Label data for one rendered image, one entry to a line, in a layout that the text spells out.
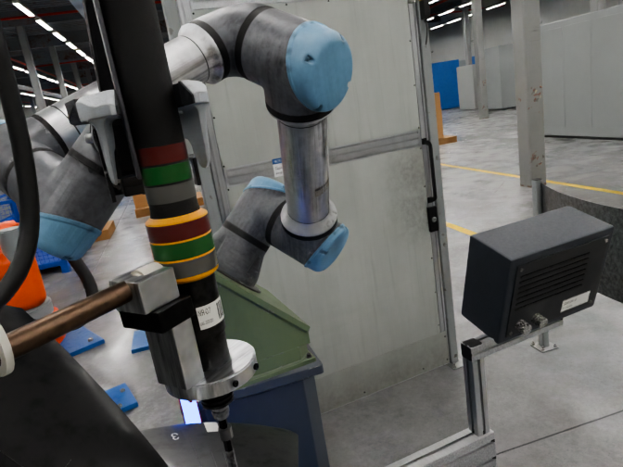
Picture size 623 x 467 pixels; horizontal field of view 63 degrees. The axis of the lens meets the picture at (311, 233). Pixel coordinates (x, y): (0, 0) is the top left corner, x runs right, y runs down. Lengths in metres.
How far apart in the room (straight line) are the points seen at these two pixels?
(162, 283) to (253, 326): 0.73
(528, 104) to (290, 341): 6.26
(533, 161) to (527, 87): 0.93
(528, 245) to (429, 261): 1.78
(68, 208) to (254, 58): 0.36
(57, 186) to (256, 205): 0.58
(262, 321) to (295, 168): 0.34
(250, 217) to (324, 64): 0.45
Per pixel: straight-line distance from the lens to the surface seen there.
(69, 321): 0.32
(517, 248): 0.99
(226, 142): 2.22
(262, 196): 1.11
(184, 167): 0.36
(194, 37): 0.83
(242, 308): 1.05
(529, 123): 7.16
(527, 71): 7.12
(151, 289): 0.34
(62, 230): 0.60
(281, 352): 1.11
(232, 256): 1.10
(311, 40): 0.76
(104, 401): 0.44
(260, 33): 0.80
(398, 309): 2.73
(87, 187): 0.60
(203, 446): 0.67
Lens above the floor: 1.55
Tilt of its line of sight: 15 degrees down
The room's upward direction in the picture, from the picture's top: 9 degrees counter-clockwise
